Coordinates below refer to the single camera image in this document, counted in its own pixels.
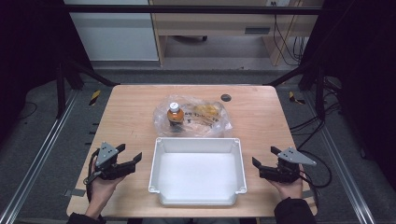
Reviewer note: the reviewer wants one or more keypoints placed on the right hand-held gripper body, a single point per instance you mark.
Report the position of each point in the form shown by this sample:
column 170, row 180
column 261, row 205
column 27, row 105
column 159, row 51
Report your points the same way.
column 286, row 169

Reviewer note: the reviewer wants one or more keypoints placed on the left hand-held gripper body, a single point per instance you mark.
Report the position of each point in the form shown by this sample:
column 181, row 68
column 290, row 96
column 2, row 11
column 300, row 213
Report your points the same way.
column 107, row 155

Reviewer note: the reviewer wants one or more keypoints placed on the orange bottle with white cap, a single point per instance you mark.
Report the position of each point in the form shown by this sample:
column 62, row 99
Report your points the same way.
column 175, row 115

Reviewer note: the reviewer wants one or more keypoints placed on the clear plastic bag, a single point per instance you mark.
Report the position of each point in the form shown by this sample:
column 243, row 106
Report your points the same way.
column 214, row 126

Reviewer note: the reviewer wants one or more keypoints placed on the white plastic bin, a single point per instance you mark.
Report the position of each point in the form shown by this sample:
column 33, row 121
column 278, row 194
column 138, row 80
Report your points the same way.
column 197, row 174

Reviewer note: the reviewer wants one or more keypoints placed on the yellow snack packet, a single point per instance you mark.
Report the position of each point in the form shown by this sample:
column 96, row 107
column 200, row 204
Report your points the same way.
column 207, row 111

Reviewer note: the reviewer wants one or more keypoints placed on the person's right hand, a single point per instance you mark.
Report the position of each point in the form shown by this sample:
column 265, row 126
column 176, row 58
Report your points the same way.
column 291, row 189

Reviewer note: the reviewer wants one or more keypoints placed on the person's left hand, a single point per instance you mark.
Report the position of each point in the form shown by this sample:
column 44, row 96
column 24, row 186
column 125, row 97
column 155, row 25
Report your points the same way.
column 102, row 189

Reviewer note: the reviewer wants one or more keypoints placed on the grey tape strip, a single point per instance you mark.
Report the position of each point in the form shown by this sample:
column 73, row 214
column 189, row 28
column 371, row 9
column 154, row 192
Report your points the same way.
column 74, row 192
column 308, row 194

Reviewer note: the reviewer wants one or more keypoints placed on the yellow black floor tape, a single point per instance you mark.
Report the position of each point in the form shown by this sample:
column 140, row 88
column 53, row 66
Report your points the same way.
column 95, row 97

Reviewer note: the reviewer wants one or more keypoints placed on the dark round table grommet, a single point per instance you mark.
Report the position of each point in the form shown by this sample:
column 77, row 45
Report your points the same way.
column 226, row 98

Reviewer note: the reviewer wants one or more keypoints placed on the white cabinet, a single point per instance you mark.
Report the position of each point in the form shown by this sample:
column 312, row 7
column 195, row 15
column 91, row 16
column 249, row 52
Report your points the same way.
column 115, row 34

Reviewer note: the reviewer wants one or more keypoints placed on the black curtain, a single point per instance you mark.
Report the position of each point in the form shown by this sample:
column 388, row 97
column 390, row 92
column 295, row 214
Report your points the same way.
column 28, row 46
column 361, row 62

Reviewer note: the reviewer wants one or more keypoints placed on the wooden desk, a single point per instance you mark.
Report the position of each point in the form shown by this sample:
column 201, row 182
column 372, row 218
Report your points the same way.
column 214, row 23

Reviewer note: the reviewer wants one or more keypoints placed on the aluminium floor rail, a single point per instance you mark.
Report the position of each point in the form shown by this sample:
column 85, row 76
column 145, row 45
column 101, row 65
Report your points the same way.
column 345, row 168
column 37, row 161

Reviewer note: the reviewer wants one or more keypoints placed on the black frame post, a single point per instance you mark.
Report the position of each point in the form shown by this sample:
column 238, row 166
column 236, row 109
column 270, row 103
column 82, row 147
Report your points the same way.
column 320, row 93
column 60, row 93

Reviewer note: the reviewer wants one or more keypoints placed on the black horizontal frame bar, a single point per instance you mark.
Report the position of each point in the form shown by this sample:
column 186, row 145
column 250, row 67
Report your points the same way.
column 186, row 10

